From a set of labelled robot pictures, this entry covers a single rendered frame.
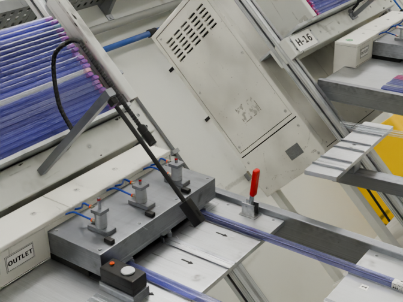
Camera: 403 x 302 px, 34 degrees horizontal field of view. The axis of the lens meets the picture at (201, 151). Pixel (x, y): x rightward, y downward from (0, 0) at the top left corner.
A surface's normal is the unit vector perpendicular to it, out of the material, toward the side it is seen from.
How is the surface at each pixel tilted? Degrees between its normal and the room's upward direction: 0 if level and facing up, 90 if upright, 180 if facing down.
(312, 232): 90
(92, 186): 45
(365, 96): 90
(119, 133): 90
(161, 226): 135
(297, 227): 90
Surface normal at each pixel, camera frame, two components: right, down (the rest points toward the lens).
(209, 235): -0.03, -0.90
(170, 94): 0.55, -0.47
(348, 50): -0.59, 0.36
